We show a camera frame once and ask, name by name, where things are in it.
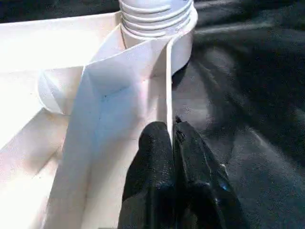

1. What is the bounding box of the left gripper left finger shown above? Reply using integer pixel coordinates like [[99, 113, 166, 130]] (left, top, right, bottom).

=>
[[120, 121, 182, 229]]

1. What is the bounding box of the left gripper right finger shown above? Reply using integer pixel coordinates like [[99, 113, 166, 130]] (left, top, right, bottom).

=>
[[173, 115, 246, 229]]

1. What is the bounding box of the white plastic table top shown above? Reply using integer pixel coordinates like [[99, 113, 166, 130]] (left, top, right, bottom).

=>
[[0, 9, 200, 229]]

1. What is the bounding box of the white plastic table leg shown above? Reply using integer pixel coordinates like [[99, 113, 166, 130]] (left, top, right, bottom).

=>
[[118, 0, 197, 39]]

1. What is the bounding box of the black plastic mat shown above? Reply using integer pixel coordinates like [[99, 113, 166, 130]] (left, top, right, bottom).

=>
[[0, 0, 305, 229]]

